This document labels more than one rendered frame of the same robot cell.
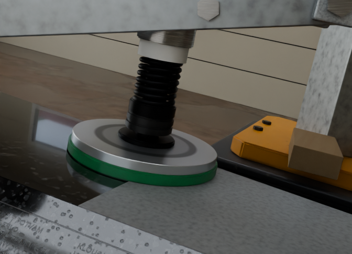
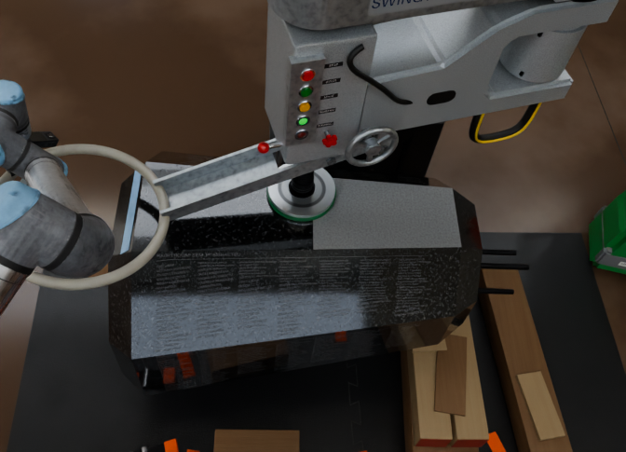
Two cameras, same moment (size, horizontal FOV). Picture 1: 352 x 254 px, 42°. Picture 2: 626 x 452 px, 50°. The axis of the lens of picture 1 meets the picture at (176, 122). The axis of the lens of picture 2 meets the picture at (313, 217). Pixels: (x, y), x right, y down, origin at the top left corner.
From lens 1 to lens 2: 1.69 m
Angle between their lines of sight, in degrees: 49
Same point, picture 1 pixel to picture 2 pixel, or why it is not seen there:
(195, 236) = (352, 240)
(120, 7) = (293, 171)
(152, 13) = (307, 169)
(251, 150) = not seen: hidden behind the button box
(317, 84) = not seen: hidden behind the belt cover
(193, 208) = (342, 223)
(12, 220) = (293, 262)
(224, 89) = not seen: outside the picture
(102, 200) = (316, 240)
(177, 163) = (326, 203)
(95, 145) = (293, 212)
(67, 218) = (311, 254)
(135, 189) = (319, 224)
